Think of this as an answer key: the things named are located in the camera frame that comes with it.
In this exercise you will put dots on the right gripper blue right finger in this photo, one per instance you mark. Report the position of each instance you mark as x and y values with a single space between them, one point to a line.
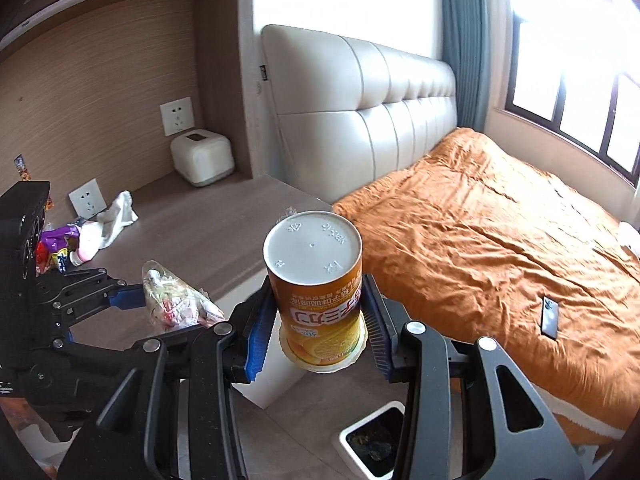
382 332

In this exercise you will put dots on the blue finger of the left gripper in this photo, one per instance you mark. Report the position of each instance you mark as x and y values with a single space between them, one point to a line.
128 297

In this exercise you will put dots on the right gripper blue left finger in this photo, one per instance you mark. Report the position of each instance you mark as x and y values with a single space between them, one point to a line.
258 338

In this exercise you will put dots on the clear plastic wrapper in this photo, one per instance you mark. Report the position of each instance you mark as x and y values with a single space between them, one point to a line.
173 304

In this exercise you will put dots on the white tissue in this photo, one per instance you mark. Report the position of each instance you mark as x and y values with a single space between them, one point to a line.
100 234

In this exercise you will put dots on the orange cylindrical snack can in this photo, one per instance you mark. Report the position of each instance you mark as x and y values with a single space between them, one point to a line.
314 264

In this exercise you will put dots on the white trash bin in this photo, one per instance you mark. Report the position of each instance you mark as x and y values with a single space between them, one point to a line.
369 447

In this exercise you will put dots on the person's left hand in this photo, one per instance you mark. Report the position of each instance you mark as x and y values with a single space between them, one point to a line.
35 434

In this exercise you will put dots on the purple snack wrapper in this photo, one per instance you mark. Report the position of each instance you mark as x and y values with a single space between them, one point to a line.
57 239

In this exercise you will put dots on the red snack wrapper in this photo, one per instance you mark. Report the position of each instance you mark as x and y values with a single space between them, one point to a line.
50 258

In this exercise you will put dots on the orange bed cover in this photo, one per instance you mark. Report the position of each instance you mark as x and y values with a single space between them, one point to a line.
470 239

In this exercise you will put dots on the white tissue box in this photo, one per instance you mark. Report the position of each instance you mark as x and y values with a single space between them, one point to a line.
202 157

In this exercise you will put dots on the black smartphone on bed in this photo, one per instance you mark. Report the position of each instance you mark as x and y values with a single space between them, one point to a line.
549 319

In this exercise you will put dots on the cream padded headboard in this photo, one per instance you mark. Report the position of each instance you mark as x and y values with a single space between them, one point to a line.
350 111

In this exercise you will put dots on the white item on bed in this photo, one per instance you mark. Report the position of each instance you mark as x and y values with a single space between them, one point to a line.
629 238

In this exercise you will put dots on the teal curtain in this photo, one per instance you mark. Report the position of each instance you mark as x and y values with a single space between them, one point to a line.
466 49

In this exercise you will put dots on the white wall socket lower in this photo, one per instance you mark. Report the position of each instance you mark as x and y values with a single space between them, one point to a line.
87 200

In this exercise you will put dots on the white wall socket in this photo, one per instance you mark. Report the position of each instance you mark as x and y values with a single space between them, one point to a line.
87 200
177 116

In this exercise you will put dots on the colourful wall sticker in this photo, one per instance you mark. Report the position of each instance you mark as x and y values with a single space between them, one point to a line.
24 174

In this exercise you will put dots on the white wall socket upper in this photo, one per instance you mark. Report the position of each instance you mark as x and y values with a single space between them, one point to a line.
177 116

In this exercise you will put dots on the window with dark frame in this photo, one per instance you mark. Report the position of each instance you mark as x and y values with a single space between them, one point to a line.
574 70

